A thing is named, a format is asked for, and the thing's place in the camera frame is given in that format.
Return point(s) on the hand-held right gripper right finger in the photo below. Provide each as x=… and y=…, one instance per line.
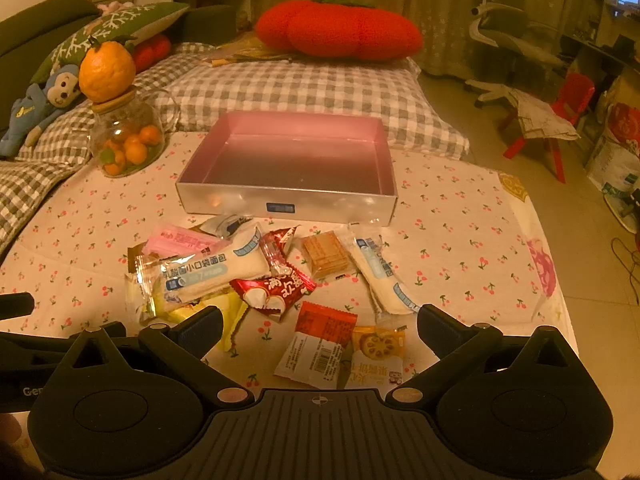
x=442, y=327

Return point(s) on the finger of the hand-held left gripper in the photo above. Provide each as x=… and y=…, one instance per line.
x=15, y=305
x=35, y=344

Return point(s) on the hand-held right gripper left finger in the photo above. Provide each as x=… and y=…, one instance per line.
x=197, y=327

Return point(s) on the yellow snack packet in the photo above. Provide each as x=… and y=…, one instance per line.
x=160, y=311

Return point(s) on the large white bread packet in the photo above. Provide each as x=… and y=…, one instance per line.
x=210, y=272

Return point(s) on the yellow lotus root packet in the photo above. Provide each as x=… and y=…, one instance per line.
x=375, y=355

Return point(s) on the slim white bread packet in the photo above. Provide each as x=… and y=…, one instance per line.
x=385, y=275

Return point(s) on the pink snack packet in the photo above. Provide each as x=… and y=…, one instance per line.
x=185, y=242

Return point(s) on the red white snack packet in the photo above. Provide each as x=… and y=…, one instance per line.
x=280, y=290

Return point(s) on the brown gold snack packet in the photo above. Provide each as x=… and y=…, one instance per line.
x=134, y=257

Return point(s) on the small red candy wrapper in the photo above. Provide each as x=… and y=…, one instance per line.
x=272, y=255

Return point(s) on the silver snack packet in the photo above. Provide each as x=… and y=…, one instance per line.
x=225, y=225

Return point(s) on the white packet with red top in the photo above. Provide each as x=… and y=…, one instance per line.
x=315, y=355

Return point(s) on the clear cracker packet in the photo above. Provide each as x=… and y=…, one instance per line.
x=325, y=255

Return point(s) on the pink silver box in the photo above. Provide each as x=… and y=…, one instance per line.
x=280, y=155

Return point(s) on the grey checked quilt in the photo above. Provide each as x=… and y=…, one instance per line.
x=45, y=160

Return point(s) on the pile of small oranges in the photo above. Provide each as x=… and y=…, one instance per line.
x=135, y=152

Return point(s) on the blue monkey plush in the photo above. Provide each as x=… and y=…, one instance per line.
x=30, y=110

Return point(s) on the white round stand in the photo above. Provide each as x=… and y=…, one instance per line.
x=620, y=210

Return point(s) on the round glass jar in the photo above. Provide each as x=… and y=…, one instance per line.
x=127, y=115

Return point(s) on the newspaper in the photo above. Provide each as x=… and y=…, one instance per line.
x=542, y=117

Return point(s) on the white sack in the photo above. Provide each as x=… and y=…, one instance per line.
x=610, y=165

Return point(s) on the large orange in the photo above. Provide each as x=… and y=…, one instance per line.
x=107, y=72

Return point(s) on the grey checked pillow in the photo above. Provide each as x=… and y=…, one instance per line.
x=310, y=90

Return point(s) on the red plastic chair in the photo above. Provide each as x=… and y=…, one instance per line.
x=577, y=92

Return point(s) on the red bag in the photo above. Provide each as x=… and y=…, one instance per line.
x=625, y=125

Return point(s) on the small red cushion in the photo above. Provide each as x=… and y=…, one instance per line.
x=155, y=52

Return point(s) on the dark olive sofa back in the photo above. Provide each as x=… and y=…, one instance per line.
x=35, y=25

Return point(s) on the green snowflake pillow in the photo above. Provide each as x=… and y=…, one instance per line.
x=100, y=30

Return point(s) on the grey office chair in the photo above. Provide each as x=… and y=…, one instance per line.
x=505, y=35

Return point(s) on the red tomato cushion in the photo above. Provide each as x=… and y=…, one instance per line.
x=340, y=30

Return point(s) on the cluttered desk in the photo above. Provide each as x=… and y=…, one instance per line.
x=600, y=55

